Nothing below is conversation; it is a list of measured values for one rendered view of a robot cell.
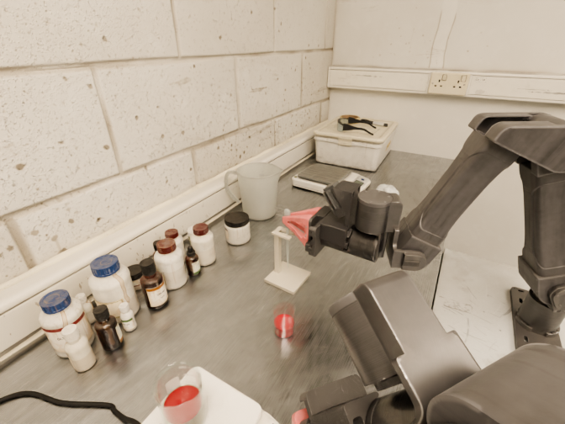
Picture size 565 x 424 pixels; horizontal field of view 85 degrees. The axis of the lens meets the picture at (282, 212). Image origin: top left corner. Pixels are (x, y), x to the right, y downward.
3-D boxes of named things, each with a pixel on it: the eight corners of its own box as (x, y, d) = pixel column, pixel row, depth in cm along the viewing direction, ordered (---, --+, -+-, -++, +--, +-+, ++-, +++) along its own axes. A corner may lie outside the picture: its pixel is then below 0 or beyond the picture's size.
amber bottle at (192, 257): (186, 276, 73) (180, 249, 70) (190, 267, 76) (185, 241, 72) (198, 277, 73) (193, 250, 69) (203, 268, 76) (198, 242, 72)
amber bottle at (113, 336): (109, 355, 55) (95, 320, 51) (98, 346, 57) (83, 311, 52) (128, 340, 58) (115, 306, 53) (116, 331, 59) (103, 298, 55)
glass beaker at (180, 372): (154, 433, 37) (139, 393, 33) (182, 390, 41) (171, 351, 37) (198, 453, 35) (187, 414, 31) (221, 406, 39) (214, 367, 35)
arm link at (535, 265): (537, 307, 55) (535, 133, 41) (518, 282, 60) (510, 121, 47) (581, 301, 53) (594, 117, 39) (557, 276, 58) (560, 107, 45)
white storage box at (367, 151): (394, 150, 157) (399, 121, 150) (377, 174, 129) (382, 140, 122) (336, 141, 170) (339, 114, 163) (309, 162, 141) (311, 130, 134)
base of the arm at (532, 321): (533, 326, 51) (588, 345, 48) (522, 261, 66) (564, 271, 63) (515, 357, 55) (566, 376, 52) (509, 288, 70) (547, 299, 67)
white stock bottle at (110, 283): (123, 294, 68) (106, 246, 62) (147, 304, 66) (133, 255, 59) (93, 318, 62) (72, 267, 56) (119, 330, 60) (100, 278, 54)
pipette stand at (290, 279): (310, 274, 74) (313, 229, 68) (293, 294, 68) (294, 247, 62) (282, 263, 78) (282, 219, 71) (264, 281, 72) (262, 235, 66)
